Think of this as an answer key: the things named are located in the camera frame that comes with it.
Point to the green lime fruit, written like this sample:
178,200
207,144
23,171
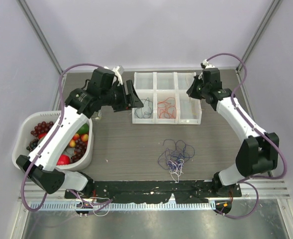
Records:
84,129

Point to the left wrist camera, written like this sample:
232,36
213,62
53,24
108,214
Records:
118,70

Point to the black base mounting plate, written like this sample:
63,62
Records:
156,192

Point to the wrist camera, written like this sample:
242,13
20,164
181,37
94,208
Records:
118,70
206,65

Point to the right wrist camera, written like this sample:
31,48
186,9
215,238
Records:
206,65

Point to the white slotted cable duct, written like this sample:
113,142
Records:
170,206

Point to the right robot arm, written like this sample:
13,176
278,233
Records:
258,151

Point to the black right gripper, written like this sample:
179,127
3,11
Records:
191,92

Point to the dark grape bunch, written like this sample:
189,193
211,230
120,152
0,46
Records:
32,145

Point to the red apple fruit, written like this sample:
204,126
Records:
63,160

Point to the peach nectarine fruits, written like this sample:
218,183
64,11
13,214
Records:
79,141

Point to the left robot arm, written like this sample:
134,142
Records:
103,89

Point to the white plastic fruit basket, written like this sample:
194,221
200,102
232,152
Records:
25,137

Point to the red grape bunch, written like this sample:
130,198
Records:
41,128

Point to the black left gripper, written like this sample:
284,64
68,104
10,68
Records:
132,101

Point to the white six-compartment organizer tray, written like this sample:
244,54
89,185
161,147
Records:
165,99

